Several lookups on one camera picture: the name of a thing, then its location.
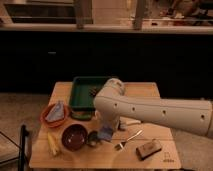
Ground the orange bowl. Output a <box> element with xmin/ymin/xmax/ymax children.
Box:
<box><xmin>40</xmin><ymin>102</ymin><xmax>69</xmax><ymax>128</ymax></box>

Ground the blue sponge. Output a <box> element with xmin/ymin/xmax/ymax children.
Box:
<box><xmin>97</xmin><ymin>127</ymin><xmax>113</xmax><ymax>142</ymax></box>

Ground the black stand pole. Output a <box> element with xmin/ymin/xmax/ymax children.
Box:
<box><xmin>18</xmin><ymin>125</ymin><xmax>29</xmax><ymax>171</ymax></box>

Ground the black handled dish brush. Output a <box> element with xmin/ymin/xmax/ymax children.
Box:
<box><xmin>118</xmin><ymin>120</ymin><xmax>141</xmax><ymax>131</ymax></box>

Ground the green cucumber toy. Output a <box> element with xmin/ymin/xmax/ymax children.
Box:
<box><xmin>70</xmin><ymin>112</ymin><xmax>93</xmax><ymax>121</ymax></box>

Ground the brown wooden block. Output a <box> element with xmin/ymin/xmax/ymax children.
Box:
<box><xmin>136</xmin><ymin>139</ymin><xmax>162</xmax><ymax>160</ymax></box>

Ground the metal fork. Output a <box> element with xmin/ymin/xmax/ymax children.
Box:
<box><xmin>114</xmin><ymin>130</ymin><xmax>142</xmax><ymax>151</ymax></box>

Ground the light blue cloth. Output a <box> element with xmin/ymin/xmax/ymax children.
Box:
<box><xmin>45</xmin><ymin>101</ymin><xmax>64</xmax><ymax>122</ymax></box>

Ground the yellow corn toy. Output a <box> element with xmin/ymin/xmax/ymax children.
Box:
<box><xmin>47</xmin><ymin>133</ymin><xmax>61</xmax><ymax>156</ymax></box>

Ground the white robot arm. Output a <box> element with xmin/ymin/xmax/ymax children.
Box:
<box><xmin>93</xmin><ymin>78</ymin><xmax>213</xmax><ymax>139</ymax></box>

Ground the green plastic tray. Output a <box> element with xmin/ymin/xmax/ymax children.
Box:
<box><xmin>69</xmin><ymin>76</ymin><xmax>110</xmax><ymax>111</ymax></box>

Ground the dark brown toy in tray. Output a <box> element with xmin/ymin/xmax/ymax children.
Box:
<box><xmin>89</xmin><ymin>87</ymin><xmax>100</xmax><ymax>97</ymax></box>

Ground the small metal cup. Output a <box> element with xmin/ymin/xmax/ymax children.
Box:
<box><xmin>87</xmin><ymin>131</ymin><xmax>101</xmax><ymax>147</ymax></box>

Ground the dark red bowl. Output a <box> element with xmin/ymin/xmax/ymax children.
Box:
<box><xmin>61</xmin><ymin>124</ymin><xmax>88</xmax><ymax>151</ymax></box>

